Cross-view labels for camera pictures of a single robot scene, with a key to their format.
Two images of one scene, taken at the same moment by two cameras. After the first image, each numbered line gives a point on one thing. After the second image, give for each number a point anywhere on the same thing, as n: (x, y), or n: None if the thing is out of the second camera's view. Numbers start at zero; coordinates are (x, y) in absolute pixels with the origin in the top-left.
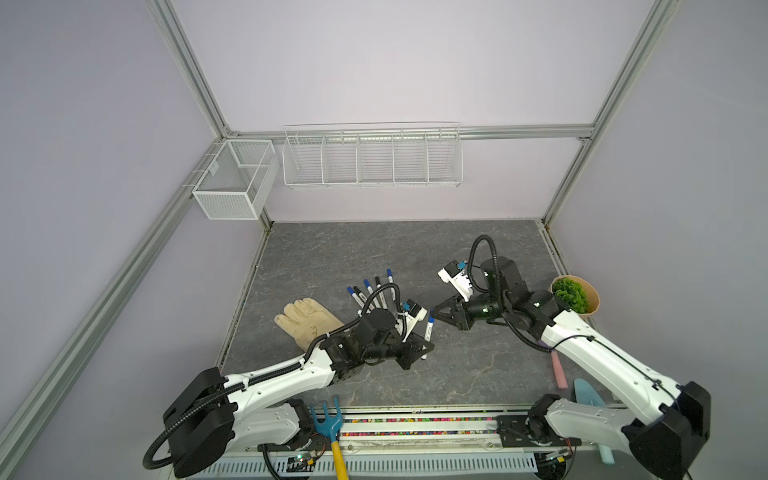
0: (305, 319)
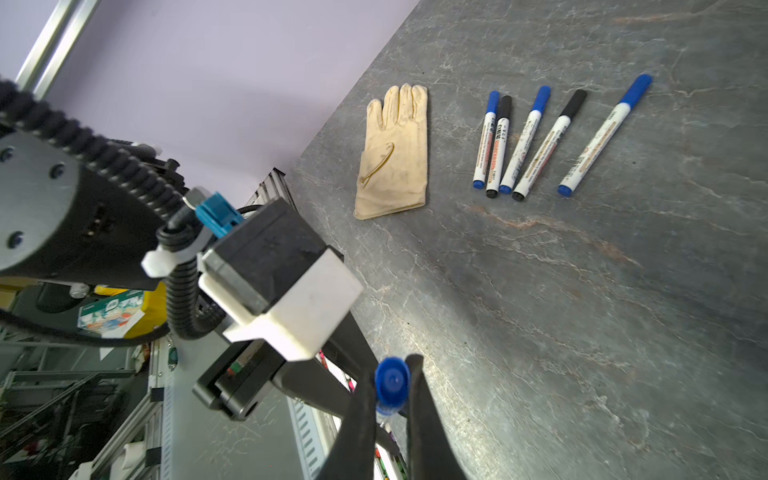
0: (394, 168)
